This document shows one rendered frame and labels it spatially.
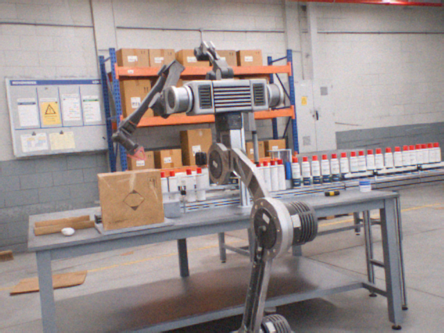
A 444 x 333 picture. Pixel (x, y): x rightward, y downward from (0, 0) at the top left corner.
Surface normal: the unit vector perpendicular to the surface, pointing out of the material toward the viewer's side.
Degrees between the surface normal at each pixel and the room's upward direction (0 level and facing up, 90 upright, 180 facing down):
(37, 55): 90
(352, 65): 90
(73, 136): 90
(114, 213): 90
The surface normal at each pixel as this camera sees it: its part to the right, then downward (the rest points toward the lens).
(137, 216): 0.28, 0.03
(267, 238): -0.88, 0.10
